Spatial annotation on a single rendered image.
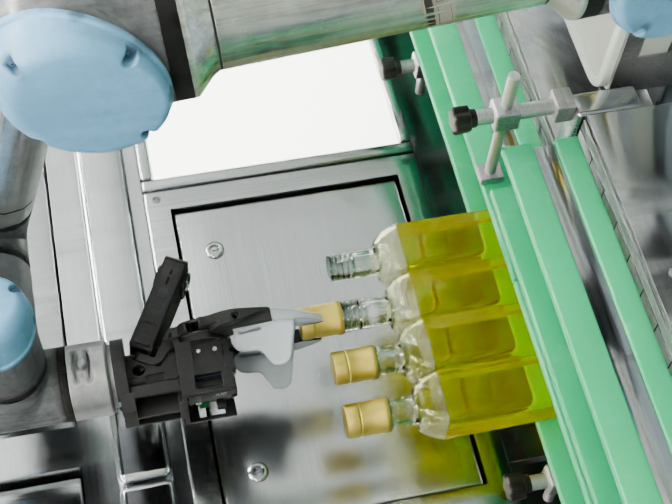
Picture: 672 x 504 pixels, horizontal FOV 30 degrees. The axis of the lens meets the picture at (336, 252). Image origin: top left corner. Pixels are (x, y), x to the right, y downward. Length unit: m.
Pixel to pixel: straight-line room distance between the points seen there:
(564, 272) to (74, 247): 0.62
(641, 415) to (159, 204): 0.65
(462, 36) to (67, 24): 0.74
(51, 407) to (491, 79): 0.60
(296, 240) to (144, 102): 0.67
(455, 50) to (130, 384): 0.53
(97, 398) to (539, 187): 0.47
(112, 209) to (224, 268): 0.16
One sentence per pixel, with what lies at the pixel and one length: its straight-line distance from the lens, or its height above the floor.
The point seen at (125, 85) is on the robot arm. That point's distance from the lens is 0.83.
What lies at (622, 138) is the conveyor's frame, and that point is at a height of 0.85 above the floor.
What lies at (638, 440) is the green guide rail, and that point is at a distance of 1.13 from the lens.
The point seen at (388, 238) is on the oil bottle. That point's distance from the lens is 1.31.
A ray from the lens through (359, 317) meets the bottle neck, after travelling 1.28.
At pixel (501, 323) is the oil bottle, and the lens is 1.27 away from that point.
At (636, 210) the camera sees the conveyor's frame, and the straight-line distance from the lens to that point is 1.23.
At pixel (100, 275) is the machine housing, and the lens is 1.48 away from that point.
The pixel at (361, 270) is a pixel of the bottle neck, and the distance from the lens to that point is 1.31.
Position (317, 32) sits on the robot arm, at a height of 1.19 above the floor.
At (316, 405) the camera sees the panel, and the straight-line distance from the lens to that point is 1.39.
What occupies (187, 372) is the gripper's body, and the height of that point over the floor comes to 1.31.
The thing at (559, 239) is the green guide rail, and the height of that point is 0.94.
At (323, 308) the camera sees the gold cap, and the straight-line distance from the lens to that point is 1.28.
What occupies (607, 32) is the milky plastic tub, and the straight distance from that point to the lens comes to 1.39.
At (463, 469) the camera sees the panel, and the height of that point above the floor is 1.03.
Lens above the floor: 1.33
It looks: 8 degrees down
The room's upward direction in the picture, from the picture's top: 99 degrees counter-clockwise
